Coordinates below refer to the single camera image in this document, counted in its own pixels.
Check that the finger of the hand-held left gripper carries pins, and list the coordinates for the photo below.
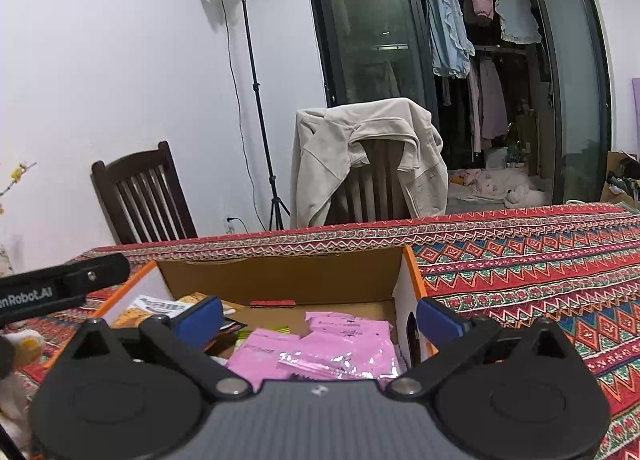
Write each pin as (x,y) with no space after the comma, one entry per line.
(100,271)

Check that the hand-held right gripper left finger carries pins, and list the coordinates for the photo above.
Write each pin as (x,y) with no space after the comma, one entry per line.
(200,322)

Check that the brown cardboard carton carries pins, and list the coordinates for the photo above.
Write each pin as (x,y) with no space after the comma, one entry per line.
(622,179)

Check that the dark wooden chair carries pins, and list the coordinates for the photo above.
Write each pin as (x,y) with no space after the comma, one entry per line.
(145,195)

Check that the dark framed sliding glass door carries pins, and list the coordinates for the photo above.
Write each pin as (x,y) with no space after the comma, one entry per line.
(370,29)

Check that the light blue hanging garment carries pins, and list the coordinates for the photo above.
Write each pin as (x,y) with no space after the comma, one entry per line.
(447,24)

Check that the floral ceramic vase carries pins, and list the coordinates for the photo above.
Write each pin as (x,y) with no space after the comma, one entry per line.
(5,260)

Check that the white plush toy pile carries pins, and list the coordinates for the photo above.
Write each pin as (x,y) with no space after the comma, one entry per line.
(500,187)

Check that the small dark red packet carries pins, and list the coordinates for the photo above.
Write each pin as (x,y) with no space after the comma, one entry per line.
(272,304)

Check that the yellow flower branches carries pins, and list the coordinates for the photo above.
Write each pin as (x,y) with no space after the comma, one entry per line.
(17,174)

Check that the small white snack packet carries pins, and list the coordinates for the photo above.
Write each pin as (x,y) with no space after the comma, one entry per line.
(160,307)

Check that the orange cardboard box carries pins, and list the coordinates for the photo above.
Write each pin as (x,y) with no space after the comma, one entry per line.
(280,277)

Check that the beige jacket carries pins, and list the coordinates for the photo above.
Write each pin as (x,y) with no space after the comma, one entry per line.
(350,139)

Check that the jacket covered wooden chair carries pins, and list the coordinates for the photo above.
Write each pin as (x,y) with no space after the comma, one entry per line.
(375,185)

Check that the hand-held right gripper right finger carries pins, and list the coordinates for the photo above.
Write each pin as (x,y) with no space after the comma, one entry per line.
(440,324)

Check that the white hanging garment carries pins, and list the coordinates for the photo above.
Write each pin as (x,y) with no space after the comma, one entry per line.
(517,9)

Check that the brown orange snack packet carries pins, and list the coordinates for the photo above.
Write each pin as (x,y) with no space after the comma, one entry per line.
(200,301)

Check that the white wall socket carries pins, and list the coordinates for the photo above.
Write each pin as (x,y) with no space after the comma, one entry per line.
(230,225)

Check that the black studio light stand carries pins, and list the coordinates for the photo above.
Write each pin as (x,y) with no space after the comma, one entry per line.
(257,89)

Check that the lilac hanging garment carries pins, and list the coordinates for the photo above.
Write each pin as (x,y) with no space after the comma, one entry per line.
(490,99)

